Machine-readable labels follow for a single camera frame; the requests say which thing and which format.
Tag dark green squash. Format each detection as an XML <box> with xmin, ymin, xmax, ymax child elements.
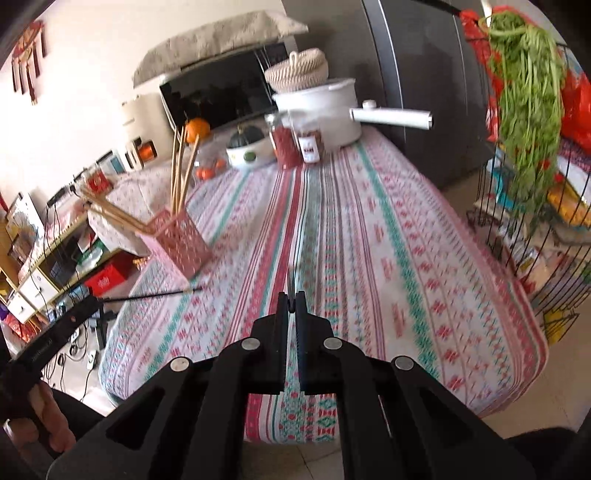
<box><xmin>231</xmin><ymin>124</ymin><xmax>266</xmax><ymax>148</ymax></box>

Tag green leafy vegetables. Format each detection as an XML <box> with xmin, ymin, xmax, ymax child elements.
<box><xmin>488</xmin><ymin>11</ymin><xmax>568</xmax><ymax>222</ymax></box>

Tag tall red glass jar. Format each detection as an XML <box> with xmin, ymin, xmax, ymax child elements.
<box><xmin>264</xmin><ymin>112</ymin><xmax>302</xmax><ymax>170</ymax></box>

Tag bunch of wooden chopsticks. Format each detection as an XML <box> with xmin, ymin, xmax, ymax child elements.
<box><xmin>78</xmin><ymin>124</ymin><xmax>201</xmax><ymax>234</ymax></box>

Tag single long wooden chopstick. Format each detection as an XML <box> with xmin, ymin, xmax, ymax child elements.
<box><xmin>79</xmin><ymin>187</ymin><xmax>151</xmax><ymax>229</ymax></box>
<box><xmin>178</xmin><ymin>134</ymin><xmax>200</xmax><ymax>215</ymax></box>

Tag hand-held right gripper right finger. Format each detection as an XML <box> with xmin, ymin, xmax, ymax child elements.
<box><xmin>294</xmin><ymin>291</ymin><xmax>536</xmax><ymax>480</ymax></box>

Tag woven lidded basket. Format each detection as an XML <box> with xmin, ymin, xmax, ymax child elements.
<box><xmin>264</xmin><ymin>47</ymin><xmax>330</xmax><ymax>93</ymax></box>

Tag red plastic bag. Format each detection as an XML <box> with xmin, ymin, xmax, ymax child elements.
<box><xmin>459</xmin><ymin>9</ymin><xmax>591</xmax><ymax>144</ymax></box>

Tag white pot with handle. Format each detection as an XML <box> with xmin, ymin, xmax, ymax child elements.
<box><xmin>272</xmin><ymin>78</ymin><xmax>435</xmax><ymax>149</ymax></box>

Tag large orange fruit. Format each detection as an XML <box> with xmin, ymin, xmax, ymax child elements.
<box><xmin>185</xmin><ymin>118</ymin><xmax>212</xmax><ymax>141</ymax></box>

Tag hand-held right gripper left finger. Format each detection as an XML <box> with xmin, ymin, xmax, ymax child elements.
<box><xmin>46</xmin><ymin>291</ymin><xmax>291</xmax><ymax>480</ymax></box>

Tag yellow-edged shelf unit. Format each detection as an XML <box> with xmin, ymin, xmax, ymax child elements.
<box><xmin>0</xmin><ymin>191</ymin><xmax>121</xmax><ymax>333</ymax></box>

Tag white bowl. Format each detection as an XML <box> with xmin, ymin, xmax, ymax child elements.
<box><xmin>225</xmin><ymin>124</ymin><xmax>274</xmax><ymax>170</ymax></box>

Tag black wire rack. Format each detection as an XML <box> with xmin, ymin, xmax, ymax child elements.
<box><xmin>465</xmin><ymin>39</ymin><xmax>591</xmax><ymax>344</ymax></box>

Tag person's left leg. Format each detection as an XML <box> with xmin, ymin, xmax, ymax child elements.
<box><xmin>44</xmin><ymin>388</ymin><xmax>116</xmax><ymax>435</ymax></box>

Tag red box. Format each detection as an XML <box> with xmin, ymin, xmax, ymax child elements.
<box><xmin>82</xmin><ymin>262</ymin><xmax>136</xmax><ymax>297</ymax></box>

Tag pink perforated utensil holder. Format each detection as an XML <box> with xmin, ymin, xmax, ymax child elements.
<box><xmin>139</xmin><ymin>209</ymin><xmax>214</xmax><ymax>280</ymax></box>

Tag small jar with red label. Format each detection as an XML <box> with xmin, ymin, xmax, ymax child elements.
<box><xmin>295</xmin><ymin>128</ymin><xmax>324</xmax><ymax>165</ymax></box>

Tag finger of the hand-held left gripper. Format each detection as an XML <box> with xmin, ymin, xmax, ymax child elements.
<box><xmin>8</xmin><ymin>294</ymin><xmax>102</xmax><ymax>371</ymax></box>

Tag red tasselled wall ornament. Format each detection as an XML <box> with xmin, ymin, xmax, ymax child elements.
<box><xmin>10</xmin><ymin>21</ymin><xmax>48</xmax><ymax>106</ymax></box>

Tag grey cloth cover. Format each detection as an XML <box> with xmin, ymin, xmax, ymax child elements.
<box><xmin>133</xmin><ymin>8</ymin><xmax>309</xmax><ymax>88</ymax></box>

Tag person's left hand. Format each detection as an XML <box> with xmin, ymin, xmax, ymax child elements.
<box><xmin>4</xmin><ymin>385</ymin><xmax>77</xmax><ymax>457</ymax></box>

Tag dark grey refrigerator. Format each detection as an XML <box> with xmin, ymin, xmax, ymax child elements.
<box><xmin>281</xmin><ymin>0</ymin><xmax>502</xmax><ymax>191</ymax></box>

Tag white heater with orange window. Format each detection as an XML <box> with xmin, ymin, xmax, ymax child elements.
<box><xmin>121</xmin><ymin>95</ymin><xmax>161</xmax><ymax>172</ymax></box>

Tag beige floral cloth cover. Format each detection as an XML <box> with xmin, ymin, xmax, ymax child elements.
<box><xmin>87</xmin><ymin>165</ymin><xmax>185</xmax><ymax>257</ymax></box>

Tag small red hanging ornament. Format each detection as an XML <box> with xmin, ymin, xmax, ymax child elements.
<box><xmin>84</xmin><ymin>172</ymin><xmax>113</xmax><ymax>193</ymax></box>

